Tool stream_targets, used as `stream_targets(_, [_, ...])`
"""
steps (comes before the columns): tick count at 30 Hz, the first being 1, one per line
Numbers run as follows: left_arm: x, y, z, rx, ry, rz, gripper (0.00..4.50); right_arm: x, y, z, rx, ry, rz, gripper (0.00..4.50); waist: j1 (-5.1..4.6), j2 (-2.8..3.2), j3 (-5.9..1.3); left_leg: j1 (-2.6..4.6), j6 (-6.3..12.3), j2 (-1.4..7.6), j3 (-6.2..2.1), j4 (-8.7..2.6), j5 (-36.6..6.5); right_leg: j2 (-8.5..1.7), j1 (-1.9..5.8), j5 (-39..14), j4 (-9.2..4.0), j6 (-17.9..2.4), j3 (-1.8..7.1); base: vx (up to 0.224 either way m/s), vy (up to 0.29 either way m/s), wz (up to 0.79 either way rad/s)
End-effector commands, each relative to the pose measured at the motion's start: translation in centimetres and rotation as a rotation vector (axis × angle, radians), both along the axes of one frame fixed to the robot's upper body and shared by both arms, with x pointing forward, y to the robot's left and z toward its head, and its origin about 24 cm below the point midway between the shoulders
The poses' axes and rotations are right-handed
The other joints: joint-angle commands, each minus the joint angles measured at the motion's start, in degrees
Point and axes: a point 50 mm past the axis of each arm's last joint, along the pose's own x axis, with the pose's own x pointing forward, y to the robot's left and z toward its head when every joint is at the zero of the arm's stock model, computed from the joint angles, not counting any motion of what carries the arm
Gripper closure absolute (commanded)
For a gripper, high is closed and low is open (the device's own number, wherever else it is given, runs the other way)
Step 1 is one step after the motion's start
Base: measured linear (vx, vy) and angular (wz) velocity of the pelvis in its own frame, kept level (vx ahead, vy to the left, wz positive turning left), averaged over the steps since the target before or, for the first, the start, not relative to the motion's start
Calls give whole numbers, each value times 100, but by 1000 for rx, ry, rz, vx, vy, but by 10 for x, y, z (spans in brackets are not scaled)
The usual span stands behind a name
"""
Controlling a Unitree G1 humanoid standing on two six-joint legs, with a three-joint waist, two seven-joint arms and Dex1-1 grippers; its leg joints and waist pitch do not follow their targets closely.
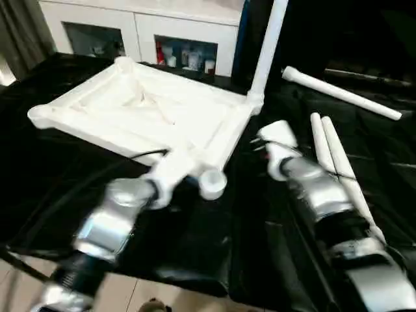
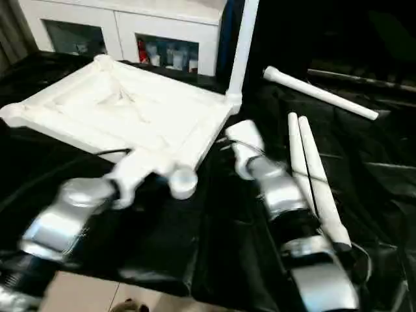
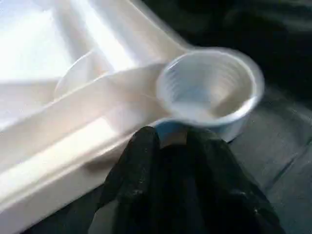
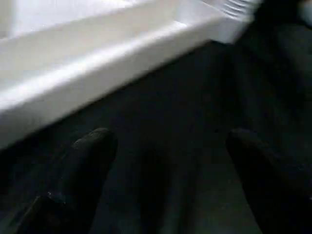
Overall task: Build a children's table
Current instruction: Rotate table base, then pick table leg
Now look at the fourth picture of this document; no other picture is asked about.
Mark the black work mat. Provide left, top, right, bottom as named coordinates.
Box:
left=0, top=0, right=312, bottom=234

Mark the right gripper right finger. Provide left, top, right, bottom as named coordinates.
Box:
left=226, top=129, right=312, bottom=234

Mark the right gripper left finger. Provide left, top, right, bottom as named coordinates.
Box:
left=14, top=127, right=119, bottom=234

